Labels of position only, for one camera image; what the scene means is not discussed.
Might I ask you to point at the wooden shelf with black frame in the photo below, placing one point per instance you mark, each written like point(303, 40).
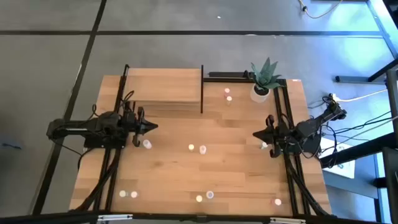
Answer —
point(161, 84)

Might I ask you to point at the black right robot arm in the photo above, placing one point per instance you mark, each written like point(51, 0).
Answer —
point(311, 124)

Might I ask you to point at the black beam with silver brackets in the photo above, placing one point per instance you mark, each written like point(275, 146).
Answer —
point(186, 217)

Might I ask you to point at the black desk frame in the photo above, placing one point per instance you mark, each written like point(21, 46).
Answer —
point(357, 150)

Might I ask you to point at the green medicine bottle white cap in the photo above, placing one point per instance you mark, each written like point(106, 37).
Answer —
point(263, 145)

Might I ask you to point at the white bottle table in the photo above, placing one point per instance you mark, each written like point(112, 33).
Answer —
point(191, 147)

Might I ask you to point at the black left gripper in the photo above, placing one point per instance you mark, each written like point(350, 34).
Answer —
point(133, 123)

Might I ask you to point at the white power strip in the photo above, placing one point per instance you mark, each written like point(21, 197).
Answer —
point(334, 98)

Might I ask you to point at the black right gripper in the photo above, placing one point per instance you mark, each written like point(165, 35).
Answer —
point(280, 133)

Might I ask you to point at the grey metal floor bar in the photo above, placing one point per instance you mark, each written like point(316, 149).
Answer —
point(360, 79)

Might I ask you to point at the pink medicine bottle white cap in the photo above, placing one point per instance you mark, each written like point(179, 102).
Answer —
point(226, 91)
point(277, 202)
point(134, 194)

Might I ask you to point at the black aluminium frame crossbar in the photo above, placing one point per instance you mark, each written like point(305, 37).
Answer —
point(227, 79)

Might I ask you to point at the small dark floor object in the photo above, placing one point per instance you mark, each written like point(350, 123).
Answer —
point(11, 145)

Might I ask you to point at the white plastic medicine bottle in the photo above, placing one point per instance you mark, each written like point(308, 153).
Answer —
point(202, 149)
point(210, 194)
point(147, 144)

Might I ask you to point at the green succulent in white pot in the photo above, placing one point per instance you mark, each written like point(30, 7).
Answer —
point(259, 96)

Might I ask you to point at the white paper sheet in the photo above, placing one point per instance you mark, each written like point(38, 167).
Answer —
point(345, 168)

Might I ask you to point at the yellow medicine bottle white cap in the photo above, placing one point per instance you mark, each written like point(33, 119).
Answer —
point(229, 99)
point(199, 198)

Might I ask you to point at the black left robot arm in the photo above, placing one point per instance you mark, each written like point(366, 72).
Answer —
point(93, 126)

